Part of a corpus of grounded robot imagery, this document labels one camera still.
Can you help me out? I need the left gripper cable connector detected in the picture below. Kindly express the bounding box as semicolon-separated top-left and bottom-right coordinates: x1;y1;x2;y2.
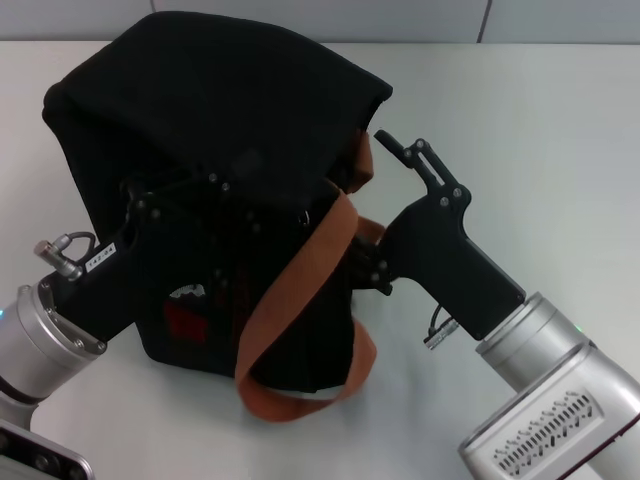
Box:
33;230;99;281

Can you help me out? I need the black bag with orange straps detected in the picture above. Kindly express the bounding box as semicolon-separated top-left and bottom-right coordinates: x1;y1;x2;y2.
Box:
40;12;395;425

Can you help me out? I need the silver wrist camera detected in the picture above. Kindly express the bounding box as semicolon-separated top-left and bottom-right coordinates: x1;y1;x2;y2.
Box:
457;343;640;480
0;418;94;480

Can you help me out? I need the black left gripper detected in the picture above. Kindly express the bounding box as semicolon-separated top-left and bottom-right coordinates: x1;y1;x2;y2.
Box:
51;168;265;347

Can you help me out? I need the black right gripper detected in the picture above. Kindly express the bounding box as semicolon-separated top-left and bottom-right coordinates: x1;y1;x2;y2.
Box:
348;128;527;342

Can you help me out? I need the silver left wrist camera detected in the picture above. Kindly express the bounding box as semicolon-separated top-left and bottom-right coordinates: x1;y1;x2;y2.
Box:
0;418;94;480

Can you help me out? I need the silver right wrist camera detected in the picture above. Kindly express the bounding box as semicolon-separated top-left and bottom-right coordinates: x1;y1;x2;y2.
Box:
457;343;640;480

